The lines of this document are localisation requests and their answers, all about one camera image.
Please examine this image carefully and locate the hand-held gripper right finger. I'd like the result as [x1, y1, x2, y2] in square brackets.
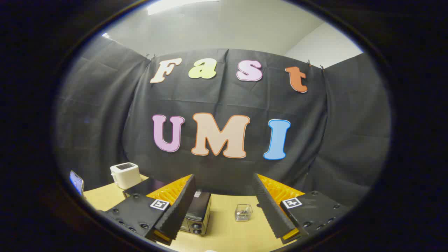
[253, 173, 350, 244]

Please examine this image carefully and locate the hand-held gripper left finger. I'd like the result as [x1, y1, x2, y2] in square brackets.
[100, 174, 197, 245]

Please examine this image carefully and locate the black toaster oven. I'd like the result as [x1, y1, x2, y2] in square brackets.
[122, 178, 212, 236]

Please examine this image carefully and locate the white pop-up toaster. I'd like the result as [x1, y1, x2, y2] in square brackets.
[110, 162, 142, 190]

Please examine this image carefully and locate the smartphone with lit screen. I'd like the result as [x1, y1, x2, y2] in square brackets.
[69, 170, 85, 197]

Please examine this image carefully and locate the ceiling light panel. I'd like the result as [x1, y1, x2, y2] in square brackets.
[147, 0, 221, 16]

